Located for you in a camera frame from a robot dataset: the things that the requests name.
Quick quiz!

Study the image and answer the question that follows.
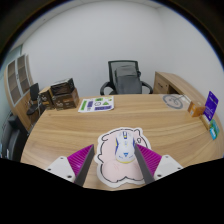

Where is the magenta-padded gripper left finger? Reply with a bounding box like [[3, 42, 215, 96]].
[[44, 143, 96, 187]]

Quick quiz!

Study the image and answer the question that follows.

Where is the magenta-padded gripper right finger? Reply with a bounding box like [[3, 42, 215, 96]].
[[133, 143, 184, 186]]

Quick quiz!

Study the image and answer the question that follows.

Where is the white and blue computer mouse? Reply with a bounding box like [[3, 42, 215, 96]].
[[114, 130, 137, 164]]

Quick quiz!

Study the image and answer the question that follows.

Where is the pink pig-shaped mouse pad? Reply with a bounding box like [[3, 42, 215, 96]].
[[93, 126, 153, 189]]

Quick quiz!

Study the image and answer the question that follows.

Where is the black leather sofa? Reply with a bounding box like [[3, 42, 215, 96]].
[[0, 113, 31, 163]]

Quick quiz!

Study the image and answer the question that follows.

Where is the small teal box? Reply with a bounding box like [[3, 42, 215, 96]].
[[208, 118, 221, 141]]

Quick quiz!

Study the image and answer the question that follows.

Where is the small orange box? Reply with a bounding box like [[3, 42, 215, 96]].
[[187, 100, 206, 118]]

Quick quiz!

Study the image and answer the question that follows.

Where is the round grey patterned disc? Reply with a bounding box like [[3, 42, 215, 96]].
[[162, 93, 185, 110]]

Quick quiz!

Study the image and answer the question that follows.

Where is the wide brown cardboard box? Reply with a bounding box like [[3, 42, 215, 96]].
[[51, 88, 80, 111]]

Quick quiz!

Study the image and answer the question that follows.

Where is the white sheet with coloured prints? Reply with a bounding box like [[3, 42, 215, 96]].
[[77, 95, 115, 114]]

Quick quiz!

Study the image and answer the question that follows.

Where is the purple standing card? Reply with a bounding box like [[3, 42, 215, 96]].
[[203, 90, 220, 122]]

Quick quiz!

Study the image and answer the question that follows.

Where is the black visitor chair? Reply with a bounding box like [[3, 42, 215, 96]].
[[25, 82, 46, 117]]

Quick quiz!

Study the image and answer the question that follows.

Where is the black cardboard box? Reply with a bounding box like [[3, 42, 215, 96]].
[[49, 77, 76, 97]]

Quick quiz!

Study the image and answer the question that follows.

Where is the wooden side cabinet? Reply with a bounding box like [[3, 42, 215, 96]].
[[152, 70, 204, 101]]

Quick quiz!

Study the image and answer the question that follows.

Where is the wooden shelf unit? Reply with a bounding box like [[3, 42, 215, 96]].
[[3, 53, 41, 133]]

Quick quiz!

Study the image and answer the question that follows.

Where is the grey backpack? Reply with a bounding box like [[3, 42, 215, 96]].
[[114, 64, 143, 95]]

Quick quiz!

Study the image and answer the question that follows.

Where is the black mesh office chair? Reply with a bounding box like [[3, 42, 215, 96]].
[[99, 59, 154, 96]]

